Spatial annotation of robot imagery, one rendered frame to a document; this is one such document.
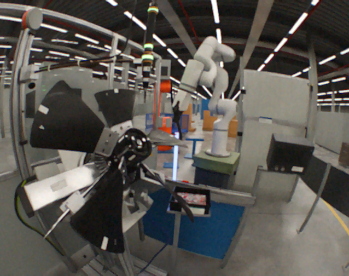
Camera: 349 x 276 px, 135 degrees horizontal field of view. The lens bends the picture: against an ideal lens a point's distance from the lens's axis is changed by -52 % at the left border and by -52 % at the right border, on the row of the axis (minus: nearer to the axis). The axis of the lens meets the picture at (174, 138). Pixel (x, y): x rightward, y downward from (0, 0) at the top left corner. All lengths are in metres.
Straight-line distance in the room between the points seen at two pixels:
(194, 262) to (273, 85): 2.40
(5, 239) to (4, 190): 0.39
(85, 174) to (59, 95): 0.27
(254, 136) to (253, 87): 0.72
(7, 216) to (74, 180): 0.83
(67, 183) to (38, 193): 0.11
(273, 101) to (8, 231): 3.13
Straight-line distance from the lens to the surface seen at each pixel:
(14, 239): 1.36
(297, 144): 0.87
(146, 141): 0.56
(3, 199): 1.19
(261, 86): 2.35
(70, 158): 0.69
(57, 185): 0.51
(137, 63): 0.62
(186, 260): 1.59
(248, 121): 2.29
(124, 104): 0.68
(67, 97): 0.50
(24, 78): 0.87
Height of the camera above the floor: 1.35
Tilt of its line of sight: 12 degrees down
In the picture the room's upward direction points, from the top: 3 degrees clockwise
